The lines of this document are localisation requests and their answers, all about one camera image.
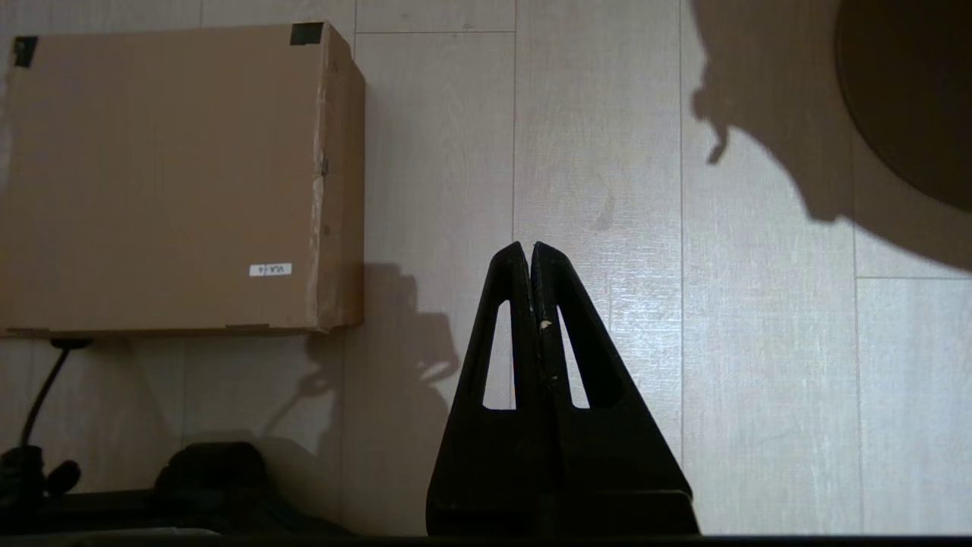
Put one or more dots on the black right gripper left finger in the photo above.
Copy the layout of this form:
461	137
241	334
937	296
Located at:
486	471

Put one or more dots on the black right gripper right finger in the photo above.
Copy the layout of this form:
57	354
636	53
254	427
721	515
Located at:
623	456

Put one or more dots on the brown cardboard shoe box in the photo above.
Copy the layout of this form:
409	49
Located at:
167	182

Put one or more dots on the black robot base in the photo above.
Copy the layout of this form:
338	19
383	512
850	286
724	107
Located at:
213	486

